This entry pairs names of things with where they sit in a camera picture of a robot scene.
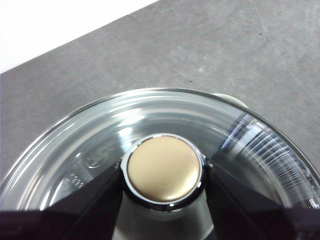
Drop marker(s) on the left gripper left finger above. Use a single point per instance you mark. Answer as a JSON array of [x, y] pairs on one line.
[[62, 220]]

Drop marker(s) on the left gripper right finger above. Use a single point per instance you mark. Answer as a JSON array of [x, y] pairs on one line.
[[255, 220]]

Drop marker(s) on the glass lid with green knob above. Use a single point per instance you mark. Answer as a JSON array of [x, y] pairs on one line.
[[162, 170]]

